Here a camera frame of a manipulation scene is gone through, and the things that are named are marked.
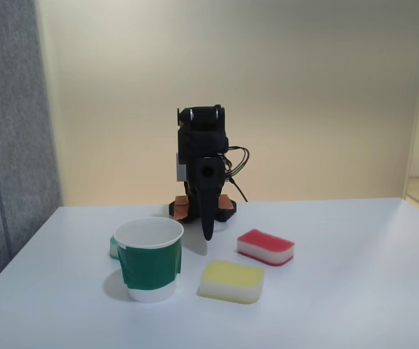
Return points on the red and white sponge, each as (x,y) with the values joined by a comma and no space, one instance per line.
(266,247)

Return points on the grey white box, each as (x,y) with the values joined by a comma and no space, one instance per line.
(181,169)

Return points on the yellow and white sponge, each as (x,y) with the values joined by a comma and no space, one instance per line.
(231,281)

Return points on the white paper cup green tape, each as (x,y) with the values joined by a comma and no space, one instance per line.
(149,261)

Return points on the green and white sponge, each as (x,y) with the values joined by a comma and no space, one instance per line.
(113,249)

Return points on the grey fabric partition panel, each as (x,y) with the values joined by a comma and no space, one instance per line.
(13,145)

